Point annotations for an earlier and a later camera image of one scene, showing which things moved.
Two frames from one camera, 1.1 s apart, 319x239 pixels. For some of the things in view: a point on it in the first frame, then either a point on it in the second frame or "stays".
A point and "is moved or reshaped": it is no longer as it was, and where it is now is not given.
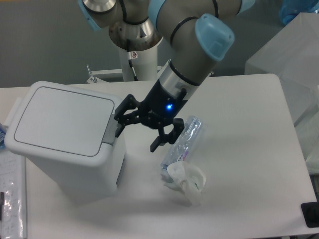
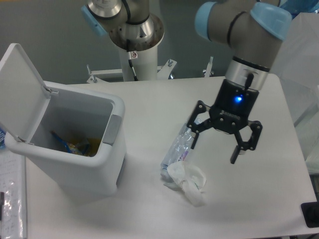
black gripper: [158, 107] → [231, 112]
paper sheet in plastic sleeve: [13, 183] stays
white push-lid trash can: [67, 135] is moved or reshaped
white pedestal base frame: [99, 76] stays
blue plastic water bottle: [289, 9] stays
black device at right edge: [310, 211] stays
